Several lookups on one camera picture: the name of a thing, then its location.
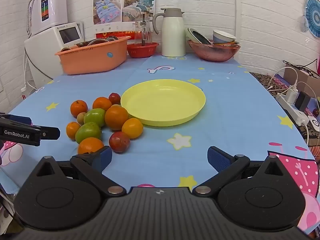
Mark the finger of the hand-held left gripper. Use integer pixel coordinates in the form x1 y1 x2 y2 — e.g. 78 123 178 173
0 114 33 126
39 127 61 140

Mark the pink glass bowl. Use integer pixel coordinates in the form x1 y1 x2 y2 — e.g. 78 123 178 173
187 40 241 62

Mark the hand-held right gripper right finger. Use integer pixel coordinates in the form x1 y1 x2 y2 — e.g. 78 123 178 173
191 145 285 198

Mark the red plastic basket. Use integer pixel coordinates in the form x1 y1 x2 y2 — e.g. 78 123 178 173
127 42 159 58

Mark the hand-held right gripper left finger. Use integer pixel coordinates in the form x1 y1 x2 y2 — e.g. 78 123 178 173
36 145 127 198

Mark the yellow-orange citrus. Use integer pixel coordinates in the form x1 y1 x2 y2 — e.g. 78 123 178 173
121 118 144 139

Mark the white thermos jug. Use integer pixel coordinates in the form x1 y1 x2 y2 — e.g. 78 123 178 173
152 8 187 57

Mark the wall poster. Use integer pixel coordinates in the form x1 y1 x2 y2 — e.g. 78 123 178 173
93 0 156 39

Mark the cardboard box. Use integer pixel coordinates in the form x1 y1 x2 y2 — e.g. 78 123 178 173
284 64 320 98

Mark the leopard print cloth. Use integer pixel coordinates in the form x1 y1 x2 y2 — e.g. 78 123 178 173
249 72 290 98

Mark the blue and white bowl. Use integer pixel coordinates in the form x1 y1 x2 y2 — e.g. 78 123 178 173
212 29 237 43

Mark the red plum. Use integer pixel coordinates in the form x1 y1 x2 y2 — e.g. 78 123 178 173
108 93 122 105
109 131 131 153

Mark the white appliance with screen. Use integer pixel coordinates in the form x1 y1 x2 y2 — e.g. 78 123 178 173
51 22 84 49

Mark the glass pitcher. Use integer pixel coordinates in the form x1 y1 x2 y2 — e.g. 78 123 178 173
134 14 153 47

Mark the blue paper fan decoration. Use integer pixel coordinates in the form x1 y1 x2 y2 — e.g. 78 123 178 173
301 0 320 39

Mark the orange plastic basin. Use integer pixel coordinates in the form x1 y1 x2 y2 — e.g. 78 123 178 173
54 36 132 75

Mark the white plate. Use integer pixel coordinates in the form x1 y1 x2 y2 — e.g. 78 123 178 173
186 28 213 45

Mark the yellow plastic plate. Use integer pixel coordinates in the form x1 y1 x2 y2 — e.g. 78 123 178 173
120 79 207 127

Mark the black power adapter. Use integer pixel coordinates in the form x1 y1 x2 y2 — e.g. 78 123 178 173
294 92 311 112

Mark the blue star-printed tablecloth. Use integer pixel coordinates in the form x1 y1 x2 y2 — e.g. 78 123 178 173
0 54 318 233

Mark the large orange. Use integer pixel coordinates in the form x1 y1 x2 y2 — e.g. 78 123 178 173
104 106 129 131

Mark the oval green fruit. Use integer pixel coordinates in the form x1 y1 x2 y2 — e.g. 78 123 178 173
75 122 102 144

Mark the white water purifier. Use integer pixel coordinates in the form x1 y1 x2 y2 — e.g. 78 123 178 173
26 0 68 35

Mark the white charger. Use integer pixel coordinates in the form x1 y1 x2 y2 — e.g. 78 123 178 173
285 86 299 104

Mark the white cable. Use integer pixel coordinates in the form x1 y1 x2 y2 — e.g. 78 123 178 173
267 67 299 90

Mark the round green fruit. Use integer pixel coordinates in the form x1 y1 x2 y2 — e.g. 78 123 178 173
83 108 106 127

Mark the metal bowl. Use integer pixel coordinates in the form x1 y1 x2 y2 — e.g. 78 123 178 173
75 39 110 48

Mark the white round device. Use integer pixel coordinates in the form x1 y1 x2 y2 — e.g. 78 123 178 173
308 116 320 130

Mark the white power strip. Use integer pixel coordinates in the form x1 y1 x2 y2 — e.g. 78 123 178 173
275 92 310 128

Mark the patterned bowl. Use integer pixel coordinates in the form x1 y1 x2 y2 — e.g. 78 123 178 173
212 41 240 47

